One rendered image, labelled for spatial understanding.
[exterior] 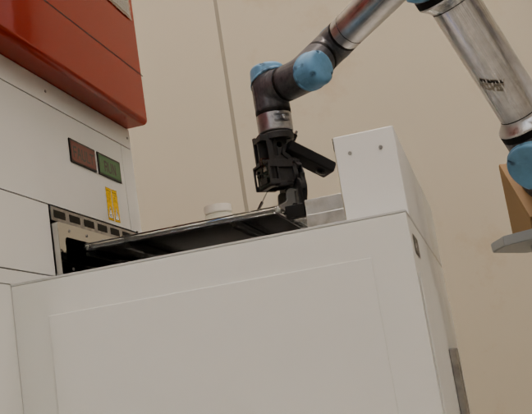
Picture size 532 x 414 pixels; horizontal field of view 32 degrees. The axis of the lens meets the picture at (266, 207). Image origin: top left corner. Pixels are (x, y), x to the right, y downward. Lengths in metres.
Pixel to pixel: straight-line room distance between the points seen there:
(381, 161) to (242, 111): 2.34
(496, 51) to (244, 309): 0.65
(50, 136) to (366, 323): 0.73
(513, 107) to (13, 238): 0.89
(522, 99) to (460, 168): 2.06
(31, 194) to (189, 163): 2.09
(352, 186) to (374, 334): 0.23
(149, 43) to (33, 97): 2.15
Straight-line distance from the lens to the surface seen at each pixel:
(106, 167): 1.94
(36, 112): 1.70
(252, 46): 3.80
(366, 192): 1.39
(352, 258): 1.32
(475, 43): 1.65
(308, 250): 1.33
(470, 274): 3.66
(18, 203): 1.57
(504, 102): 1.68
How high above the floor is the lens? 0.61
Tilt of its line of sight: 11 degrees up
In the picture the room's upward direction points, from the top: 9 degrees counter-clockwise
